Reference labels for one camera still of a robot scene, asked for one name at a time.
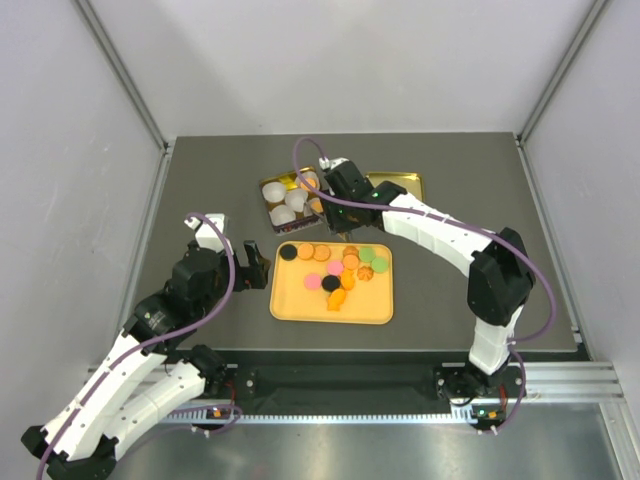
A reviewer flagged orange swirl cookie upper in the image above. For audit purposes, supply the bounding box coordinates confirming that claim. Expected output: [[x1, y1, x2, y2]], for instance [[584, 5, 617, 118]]
[[343, 245, 359, 257]]

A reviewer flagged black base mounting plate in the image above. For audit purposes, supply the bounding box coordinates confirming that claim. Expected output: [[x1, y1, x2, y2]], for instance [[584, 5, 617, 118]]
[[203, 350, 524, 414]]

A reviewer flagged decorated cookie tin box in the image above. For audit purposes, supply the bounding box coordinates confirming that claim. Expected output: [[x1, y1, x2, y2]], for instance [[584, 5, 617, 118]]
[[259, 166, 324, 235]]

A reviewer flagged aluminium frame rail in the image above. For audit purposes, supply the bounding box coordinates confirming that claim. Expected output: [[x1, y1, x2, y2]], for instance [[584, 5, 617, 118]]
[[115, 362, 624, 429]]

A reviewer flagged green cookie upper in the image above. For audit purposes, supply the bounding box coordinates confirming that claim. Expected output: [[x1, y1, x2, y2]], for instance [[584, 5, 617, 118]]
[[358, 247, 376, 262]]

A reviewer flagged yellow plastic tray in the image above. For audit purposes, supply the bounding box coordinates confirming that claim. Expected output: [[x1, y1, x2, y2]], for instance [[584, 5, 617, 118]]
[[270, 241, 394, 325]]

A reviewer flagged pink sandwich cookie upper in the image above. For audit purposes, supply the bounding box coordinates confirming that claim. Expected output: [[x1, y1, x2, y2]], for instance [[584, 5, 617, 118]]
[[327, 260, 344, 276]]

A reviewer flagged pink sandwich cookie lower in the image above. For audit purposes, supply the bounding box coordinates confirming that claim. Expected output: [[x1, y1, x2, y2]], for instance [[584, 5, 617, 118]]
[[303, 273, 323, 290]]

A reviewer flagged pink sandwich cookie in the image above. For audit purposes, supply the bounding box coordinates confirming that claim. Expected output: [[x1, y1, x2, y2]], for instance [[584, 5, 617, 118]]
[[327, 260, 344, 276], [303, 273, 323, 290]]

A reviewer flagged green cookie right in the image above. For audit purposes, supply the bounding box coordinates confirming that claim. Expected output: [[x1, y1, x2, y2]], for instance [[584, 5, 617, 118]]
[[370, 257, 389, 274]]

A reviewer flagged purple cable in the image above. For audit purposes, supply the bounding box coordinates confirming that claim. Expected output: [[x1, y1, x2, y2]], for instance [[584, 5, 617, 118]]
[[37, 213, 236, 480], [292, 137, 558, 436]]

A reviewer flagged orange fish shaped cookie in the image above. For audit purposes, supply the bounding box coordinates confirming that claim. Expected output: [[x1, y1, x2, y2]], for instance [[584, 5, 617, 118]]
[[327, 288, 347, 311]]

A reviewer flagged green cookie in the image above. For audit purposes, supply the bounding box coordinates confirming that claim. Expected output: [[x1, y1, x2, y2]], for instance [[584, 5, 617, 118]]
[[370, 257, 389, 274], [358, 247, 376, 262]]

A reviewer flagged gold tin lid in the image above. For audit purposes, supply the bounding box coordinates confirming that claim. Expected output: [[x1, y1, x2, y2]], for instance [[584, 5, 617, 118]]
[[365, 171, 425, 202]]

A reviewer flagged tan round biscuit behind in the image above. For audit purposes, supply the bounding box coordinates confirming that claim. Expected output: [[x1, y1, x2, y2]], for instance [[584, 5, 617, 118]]
[[313, 244, 331, 262]]

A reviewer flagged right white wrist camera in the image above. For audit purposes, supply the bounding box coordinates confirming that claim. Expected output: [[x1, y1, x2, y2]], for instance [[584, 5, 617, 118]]
[[319, 157, 349, 172]]

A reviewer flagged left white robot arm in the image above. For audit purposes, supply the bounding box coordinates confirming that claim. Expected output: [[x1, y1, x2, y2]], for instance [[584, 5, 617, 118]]
[[21, 241, 270, 479]]

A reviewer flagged white paper cup centre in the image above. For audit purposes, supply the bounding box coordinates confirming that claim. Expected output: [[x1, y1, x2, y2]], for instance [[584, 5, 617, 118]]
[[284, 188, 308, 212]]

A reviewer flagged orange swirl cookie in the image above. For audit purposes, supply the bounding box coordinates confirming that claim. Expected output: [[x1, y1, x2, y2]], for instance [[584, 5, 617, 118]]
[[357, 266, 374, 282], [343, 245, 359, 257]]

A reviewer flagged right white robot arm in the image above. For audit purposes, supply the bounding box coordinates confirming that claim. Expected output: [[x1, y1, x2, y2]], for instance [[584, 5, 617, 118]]
[[319, 158, 535, 398]]

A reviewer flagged white paper cup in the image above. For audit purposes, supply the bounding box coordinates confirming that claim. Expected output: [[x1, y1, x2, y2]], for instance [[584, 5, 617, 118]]
[[261, 181, 287, 204], [295, 170, 320, 192], [284, 188, 308, 212], [269, 204, 296, 226], [305, 197, 324, 216]]

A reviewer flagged black sandwich cookie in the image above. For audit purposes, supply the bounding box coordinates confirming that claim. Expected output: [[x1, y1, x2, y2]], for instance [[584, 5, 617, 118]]
[[321, 275, 341, 292]]

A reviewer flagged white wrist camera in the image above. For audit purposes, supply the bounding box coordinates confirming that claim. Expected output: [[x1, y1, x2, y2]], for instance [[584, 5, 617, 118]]
[[319, 157, 349, 172], [184, 213, 231, 253]]

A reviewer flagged tan round biscuit front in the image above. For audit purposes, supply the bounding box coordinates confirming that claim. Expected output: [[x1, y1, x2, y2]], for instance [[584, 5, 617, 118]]
[[299, 178, 318, 191]]

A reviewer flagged white paper cup back right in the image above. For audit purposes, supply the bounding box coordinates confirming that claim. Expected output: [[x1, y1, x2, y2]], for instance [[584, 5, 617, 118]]
[[295, 170, 320, 192]]

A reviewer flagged white paper cup back left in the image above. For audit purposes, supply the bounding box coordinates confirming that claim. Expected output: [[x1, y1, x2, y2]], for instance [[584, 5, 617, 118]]
[[261, 181, 287, 204]]

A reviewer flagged black sandwich cookie corner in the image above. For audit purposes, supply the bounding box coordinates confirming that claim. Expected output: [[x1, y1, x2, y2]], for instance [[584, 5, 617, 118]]
[[279, 244, 297, 261]]

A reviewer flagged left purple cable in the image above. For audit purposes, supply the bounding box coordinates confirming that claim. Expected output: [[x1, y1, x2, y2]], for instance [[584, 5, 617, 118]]
[[37, 213, 236, 480]]

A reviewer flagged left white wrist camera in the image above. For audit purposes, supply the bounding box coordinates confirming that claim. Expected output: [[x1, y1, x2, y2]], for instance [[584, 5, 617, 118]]
[[184, 213, 231, 253]]

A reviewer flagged white paper cup front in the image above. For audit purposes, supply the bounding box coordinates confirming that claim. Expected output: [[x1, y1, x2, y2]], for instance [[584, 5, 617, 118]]
[[269, 204, 296, 226]]

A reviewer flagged tan round patterned biscuit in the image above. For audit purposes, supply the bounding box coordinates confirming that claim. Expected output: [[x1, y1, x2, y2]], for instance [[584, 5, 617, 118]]
[[297, 243, 315, 261]]

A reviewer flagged orange swirl cookie right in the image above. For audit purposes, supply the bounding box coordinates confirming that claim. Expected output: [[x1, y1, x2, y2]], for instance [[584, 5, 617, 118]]
[[357, 266, 374, 282]]

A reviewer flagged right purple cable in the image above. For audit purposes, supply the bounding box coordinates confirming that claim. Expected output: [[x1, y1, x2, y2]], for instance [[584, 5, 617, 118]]
[[292, 137, 558, 436]]

